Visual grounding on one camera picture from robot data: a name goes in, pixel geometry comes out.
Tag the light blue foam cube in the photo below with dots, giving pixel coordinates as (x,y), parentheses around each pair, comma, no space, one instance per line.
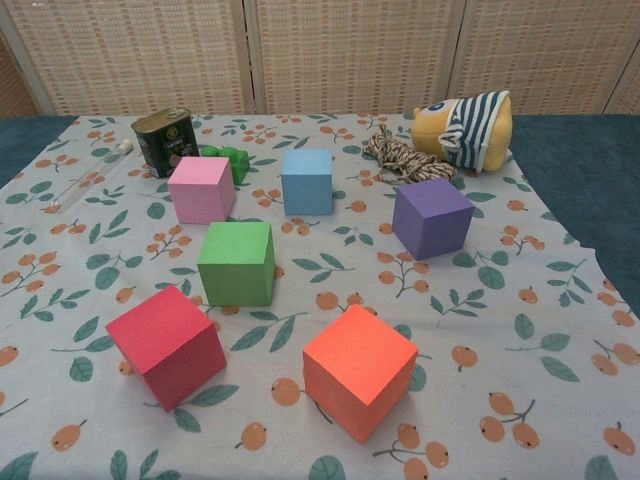
(306,182)

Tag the purple foam cube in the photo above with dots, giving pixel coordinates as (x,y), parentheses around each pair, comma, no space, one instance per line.
(430,220)

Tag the pink foam cube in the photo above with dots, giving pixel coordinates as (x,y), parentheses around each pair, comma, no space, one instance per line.
(200,192)

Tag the orange foam cube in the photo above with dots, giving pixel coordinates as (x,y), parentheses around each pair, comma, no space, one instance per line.
(357,370)

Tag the crimson red foam cube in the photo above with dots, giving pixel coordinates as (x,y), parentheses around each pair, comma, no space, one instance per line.
(165,345)

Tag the green foam cube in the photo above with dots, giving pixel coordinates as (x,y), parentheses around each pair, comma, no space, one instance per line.
(235,265)

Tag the green toy building brick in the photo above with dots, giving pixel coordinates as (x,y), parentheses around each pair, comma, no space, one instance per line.
(241,164)

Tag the floral fruit print tablecloth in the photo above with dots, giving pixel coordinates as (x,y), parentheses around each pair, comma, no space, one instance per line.
(475,340)

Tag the dark green tin can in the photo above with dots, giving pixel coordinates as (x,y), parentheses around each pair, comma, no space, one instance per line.
(162,142)

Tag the yellow plush toy striped shirt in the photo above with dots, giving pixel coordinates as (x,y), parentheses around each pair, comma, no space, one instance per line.
(475,130)

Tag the woven folding screen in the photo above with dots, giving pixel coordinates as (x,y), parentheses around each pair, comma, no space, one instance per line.
(350,50)

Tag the clear glass test tube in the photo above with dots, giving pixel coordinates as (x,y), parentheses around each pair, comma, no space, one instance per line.
(92,175)

